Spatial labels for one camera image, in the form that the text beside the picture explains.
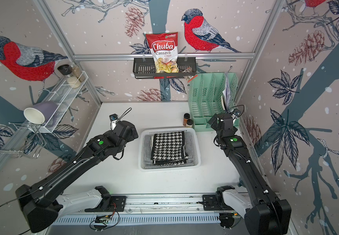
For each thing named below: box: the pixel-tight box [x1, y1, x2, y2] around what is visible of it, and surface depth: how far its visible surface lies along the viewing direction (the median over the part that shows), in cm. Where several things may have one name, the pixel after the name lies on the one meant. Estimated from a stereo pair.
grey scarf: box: [144, 131, 199, 169], surface depth 83 cm
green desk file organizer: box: [188, 72, 240, 132], surface depth 109 cm
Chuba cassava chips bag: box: [145, 31, 179, 73], surface depth 84 cm
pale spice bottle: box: [185, 118, 194, 128], surface depth 98 cm
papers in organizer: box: [221, 71, 231, 112], surface depth 94 cm
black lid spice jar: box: [57, 64, 82, 89], surface depth 83 cm
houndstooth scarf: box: [150, 131, 189, 166], surface depth 83 cm
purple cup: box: [23, 101, 59, 125], surface depth 63 cm
